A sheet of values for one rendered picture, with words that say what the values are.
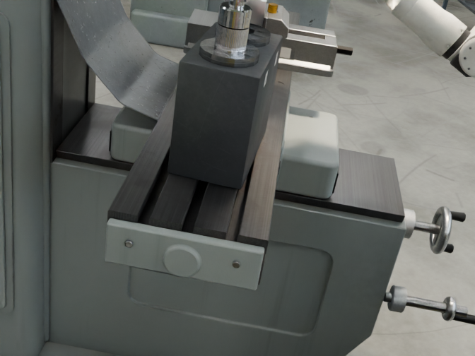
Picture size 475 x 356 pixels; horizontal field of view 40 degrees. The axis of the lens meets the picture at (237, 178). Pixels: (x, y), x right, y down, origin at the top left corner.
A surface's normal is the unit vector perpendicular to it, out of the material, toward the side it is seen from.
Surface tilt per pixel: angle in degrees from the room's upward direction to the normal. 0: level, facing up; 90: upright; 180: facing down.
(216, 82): 90
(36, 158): 89
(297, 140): 0
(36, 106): 89
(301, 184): 90
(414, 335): 0
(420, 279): 0
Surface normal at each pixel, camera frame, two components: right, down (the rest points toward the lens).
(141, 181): 0.14, -0.86
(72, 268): -0.12, 0.48
